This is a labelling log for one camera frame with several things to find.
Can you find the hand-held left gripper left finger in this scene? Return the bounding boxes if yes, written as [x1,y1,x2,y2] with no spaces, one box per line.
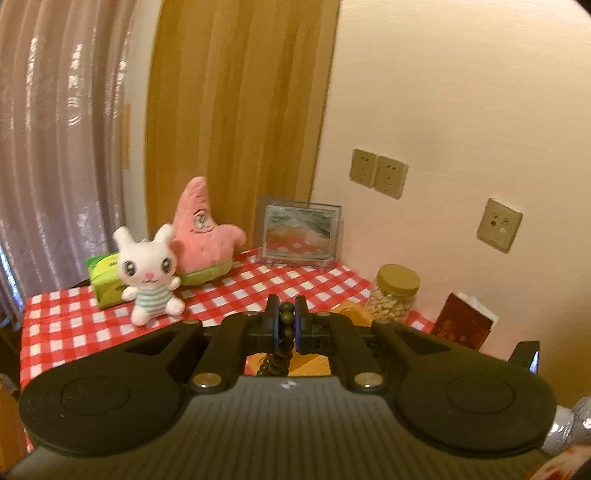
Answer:
[122,294,281,394]

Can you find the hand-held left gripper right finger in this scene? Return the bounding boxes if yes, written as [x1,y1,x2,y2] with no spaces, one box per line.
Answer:
[294,295,455,394]

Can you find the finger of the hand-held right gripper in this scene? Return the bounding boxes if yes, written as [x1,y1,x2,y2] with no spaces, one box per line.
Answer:
[508,340,541,376]

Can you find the dark wooden bead necklace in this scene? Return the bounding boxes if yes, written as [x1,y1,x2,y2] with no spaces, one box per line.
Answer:
[257,302,296,377]

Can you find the yellow plastic tray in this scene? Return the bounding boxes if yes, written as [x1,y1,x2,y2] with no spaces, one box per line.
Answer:
[245,299,374,377]

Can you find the dark red gift box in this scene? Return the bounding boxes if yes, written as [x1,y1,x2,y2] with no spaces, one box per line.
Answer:
[431,292,499,352]

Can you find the glass jar of nuts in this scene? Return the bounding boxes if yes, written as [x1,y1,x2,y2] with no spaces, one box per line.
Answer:
[366,264,421,324]

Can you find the pink starfish plush toy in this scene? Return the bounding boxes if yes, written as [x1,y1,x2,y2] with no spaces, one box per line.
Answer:
[172,176,247,287]

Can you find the red printed clothing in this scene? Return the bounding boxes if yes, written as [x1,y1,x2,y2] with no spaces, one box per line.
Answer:
[526,445,591,480]

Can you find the white bunny plush toy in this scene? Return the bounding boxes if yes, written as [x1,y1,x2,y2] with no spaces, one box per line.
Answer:
[113,224,185,328]

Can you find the green tissue box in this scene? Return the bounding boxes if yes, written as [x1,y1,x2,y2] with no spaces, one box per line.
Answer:
[85,251,127,309]

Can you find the red white checkered tablecloth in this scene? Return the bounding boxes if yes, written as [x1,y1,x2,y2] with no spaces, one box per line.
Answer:
[19,247,437,453]

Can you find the wooden door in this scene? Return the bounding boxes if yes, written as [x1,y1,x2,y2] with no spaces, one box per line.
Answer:
[145,0,342,250]

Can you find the grey patterned curtain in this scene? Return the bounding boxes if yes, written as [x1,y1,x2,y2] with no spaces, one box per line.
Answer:
[0,0,162,315]

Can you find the clear picture frame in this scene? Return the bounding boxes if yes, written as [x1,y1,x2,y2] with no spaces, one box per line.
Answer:
[256,198,345,269]

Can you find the beige round-port wall socket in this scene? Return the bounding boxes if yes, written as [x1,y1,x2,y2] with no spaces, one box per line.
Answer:
[476,198,524,254]

